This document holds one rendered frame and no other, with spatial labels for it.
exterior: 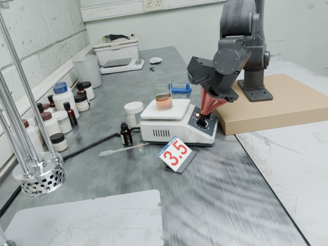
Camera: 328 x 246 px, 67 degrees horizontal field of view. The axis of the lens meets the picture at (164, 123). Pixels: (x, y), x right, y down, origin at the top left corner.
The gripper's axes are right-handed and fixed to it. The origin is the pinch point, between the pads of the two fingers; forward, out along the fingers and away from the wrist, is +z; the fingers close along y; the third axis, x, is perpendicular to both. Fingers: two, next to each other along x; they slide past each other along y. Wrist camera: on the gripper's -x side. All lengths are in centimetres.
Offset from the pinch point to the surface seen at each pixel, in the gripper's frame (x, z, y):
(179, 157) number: -10.9, 6.4, 11.2
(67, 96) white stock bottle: -31, 22, -33
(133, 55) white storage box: 20, 33, -107
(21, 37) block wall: -46, 15, -60
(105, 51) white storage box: 2, 37, -112
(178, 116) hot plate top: -9.8, 0.6, 2.5
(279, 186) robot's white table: 0.3, -3.3, 28.4
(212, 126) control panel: 0.5, 1.4, 4.8
